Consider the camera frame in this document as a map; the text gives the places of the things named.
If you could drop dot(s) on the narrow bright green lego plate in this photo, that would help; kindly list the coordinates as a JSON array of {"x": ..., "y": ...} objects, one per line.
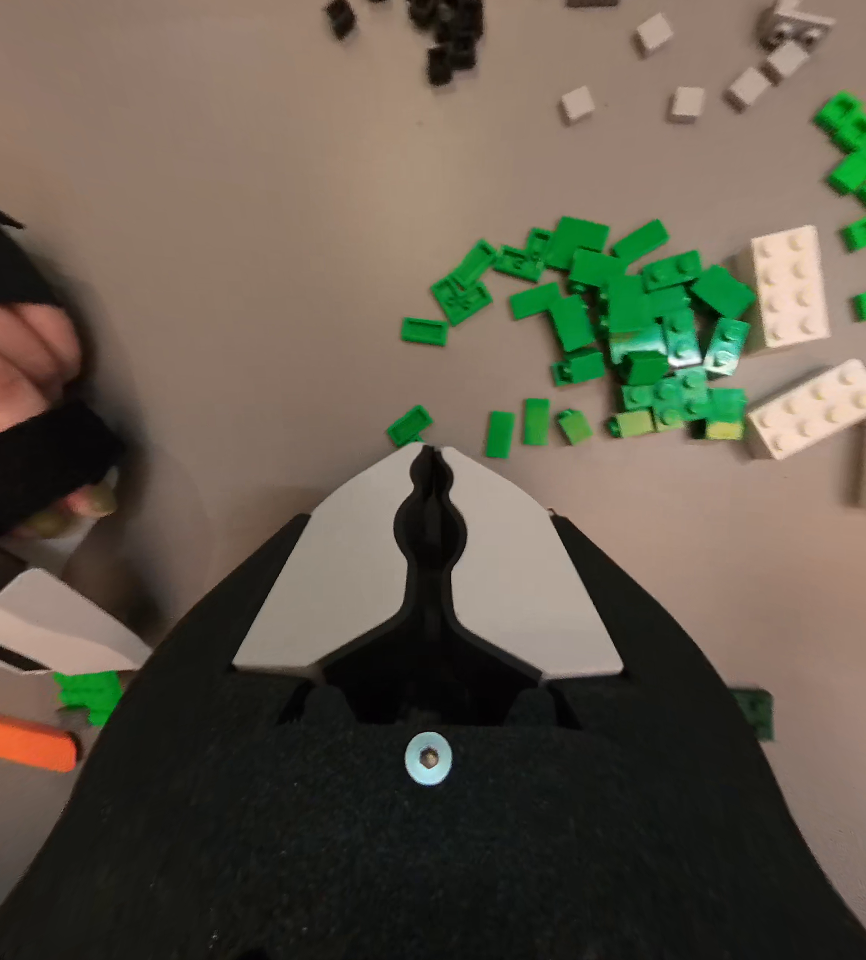
[
  {"x": 536, "y": 421},
  {"x": 500, "y": 435}
]

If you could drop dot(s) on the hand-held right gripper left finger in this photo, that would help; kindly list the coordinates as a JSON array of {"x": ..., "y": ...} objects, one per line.
[{"x": 328, "y": 585}]

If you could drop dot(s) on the bright green square lego plate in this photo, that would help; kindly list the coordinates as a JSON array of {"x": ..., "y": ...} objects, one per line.
[{"x": 88, "y": 694}]

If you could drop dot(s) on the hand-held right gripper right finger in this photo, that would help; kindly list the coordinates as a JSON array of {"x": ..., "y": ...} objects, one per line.
[{"x": 527, "y": 585}]

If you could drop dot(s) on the person's left hand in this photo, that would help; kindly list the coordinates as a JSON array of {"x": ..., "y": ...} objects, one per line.
[{"x": 5, "y": 367}]

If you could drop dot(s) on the dark green lego brick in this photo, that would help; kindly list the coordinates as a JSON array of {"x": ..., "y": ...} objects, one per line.
[{"x": 755, "y": 712}]

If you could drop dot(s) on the group of black lego bricks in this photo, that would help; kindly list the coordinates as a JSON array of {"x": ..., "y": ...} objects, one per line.
[{"x": 452, "y": 37}]

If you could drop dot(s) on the cluster of small green lego plates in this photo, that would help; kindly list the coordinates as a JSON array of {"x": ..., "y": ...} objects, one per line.
[{"x": 864, "y": 169}]

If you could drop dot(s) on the orange brick separator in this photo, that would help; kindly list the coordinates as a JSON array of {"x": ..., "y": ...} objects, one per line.
[{"x": 13, "y": 739}]

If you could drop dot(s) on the group of grey lego bricks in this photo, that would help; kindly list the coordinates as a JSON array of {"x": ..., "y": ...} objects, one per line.
[{"x": 748, "y": 86}]

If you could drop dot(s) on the pile of bright green lego bricks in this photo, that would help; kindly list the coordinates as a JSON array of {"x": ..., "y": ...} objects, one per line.
[{"x": 628, "y": 322}]

